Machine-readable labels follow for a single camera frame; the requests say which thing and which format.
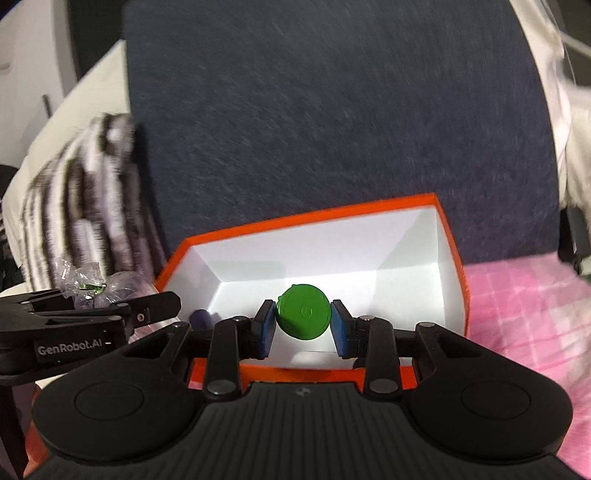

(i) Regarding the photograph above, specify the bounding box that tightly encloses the dark blue cushion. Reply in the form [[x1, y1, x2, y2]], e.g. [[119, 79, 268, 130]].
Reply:
[[122, 0, 561, 278]]

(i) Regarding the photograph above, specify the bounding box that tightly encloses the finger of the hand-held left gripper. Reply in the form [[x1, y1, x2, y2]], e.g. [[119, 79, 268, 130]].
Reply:
[[0, 289, 77, 319], [28, 292, 182, 335]]

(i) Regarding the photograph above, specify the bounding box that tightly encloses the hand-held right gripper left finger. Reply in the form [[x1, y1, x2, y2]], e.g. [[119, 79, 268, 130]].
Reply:
[[122, 299, 276, 401]]

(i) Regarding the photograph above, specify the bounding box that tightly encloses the orange cardboard box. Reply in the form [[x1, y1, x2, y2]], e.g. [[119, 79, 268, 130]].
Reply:
[[25, 193, 471, 469]]

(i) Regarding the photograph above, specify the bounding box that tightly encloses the clear plastic bag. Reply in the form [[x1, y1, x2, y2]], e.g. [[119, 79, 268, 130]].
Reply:
[[51, 263, 153, 310]]

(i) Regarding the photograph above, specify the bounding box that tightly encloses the black object with green trim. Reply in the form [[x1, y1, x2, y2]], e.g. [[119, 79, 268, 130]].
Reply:
[[558, 205, 591, 278]]

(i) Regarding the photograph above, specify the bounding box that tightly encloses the pink checked sheet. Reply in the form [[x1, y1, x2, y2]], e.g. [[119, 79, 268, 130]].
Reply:
[[462, 251, 591, 480]]

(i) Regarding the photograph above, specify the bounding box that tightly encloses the green round cap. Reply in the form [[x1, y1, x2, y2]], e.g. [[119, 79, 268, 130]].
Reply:
[[276, 283, 333, 341]]

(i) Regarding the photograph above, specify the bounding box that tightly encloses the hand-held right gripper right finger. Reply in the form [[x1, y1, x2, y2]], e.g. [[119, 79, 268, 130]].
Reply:
[[331, 300, 481, 400]]

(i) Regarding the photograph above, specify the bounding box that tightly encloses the striped fluffy pillow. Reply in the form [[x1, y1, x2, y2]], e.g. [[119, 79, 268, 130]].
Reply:
[[21, 113, 162, 301]]

